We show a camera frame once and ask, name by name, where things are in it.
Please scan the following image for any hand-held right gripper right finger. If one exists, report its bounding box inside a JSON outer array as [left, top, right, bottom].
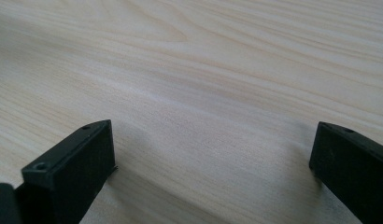
[[308, 120, 383, 224]]

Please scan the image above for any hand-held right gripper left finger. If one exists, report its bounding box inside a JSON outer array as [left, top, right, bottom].
[[14, 119, 118, 224]]

